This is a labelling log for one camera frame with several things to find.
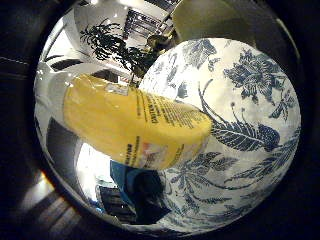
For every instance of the yellow-green chair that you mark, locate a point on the yellow-green chair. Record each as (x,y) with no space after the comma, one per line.
(203,20)

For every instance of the blue floral tablecloth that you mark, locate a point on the blue floral tablecloth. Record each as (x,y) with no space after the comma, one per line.
(240,133)

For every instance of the yellow spray bottle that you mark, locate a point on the yellow spray bottle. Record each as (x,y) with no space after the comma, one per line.
(133,123)

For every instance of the green leafy plant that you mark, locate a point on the green leafy plant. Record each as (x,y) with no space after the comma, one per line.
(116,50)

